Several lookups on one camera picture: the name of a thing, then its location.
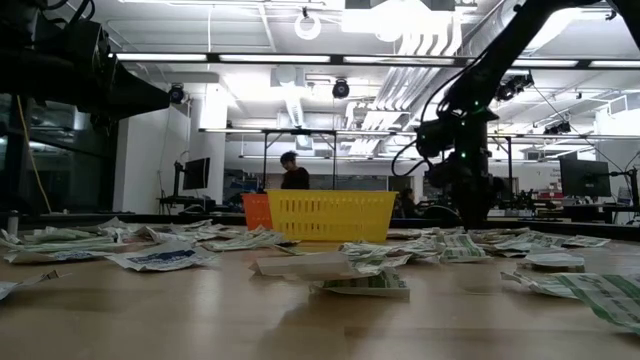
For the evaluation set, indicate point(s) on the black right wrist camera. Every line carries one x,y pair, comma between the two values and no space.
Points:
434,139

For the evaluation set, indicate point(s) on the orange plastic basket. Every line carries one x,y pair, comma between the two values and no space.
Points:
255,212

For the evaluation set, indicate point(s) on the black overhead crossbeam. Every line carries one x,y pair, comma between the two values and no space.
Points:
350,60

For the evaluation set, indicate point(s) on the person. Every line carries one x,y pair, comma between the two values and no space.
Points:
407,204
295,179

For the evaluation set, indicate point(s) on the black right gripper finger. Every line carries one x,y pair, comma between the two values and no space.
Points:
478,212
462,212

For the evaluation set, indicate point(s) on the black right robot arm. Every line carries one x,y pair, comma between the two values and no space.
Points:
500,60

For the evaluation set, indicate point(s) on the black ceiling camera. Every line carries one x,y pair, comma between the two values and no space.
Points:
341,89
176,94

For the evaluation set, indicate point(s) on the yellow plastic basket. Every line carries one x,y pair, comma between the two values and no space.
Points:
330,215

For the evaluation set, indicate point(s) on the plain white packet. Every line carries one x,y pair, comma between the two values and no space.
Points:
552,260

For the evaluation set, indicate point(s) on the black computer monitor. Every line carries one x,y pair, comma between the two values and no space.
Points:
196,173
585,177

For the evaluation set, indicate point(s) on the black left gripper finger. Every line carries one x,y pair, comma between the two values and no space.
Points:
142,97

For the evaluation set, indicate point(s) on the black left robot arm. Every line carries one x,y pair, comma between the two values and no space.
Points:
30,75

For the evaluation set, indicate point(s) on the black metal gantry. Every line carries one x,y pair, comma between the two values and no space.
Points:
300,131

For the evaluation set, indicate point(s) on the black aluminium table frame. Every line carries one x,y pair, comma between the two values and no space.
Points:
150,219

